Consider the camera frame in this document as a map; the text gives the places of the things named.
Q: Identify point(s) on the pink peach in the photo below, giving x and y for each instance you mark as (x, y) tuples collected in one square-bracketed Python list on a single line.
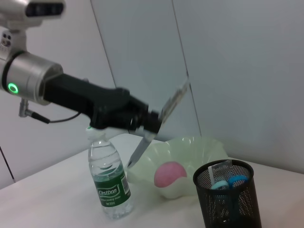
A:
[(168, 175)]

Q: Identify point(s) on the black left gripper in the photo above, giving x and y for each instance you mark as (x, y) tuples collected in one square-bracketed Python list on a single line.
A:
[(83, 95)]

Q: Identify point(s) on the black mesh pen cup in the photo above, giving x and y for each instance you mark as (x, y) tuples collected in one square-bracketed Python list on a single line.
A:
[(225, 209)]

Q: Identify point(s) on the clear water bottle green label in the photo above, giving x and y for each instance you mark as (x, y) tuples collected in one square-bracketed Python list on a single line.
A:
[(111, 190)]

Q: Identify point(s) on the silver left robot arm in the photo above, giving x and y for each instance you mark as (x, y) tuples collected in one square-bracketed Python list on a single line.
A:
[(26, 78)]

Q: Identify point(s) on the pale green wavy fruit bowl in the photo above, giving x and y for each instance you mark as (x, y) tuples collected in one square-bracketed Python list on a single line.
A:
[(202, 149)]

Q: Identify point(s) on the clear plastic ruler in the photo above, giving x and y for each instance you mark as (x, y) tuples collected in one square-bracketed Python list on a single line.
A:
[(221, 171)]

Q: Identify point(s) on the blue scissors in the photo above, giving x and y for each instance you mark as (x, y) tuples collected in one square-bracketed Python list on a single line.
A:
[(236, 180)]

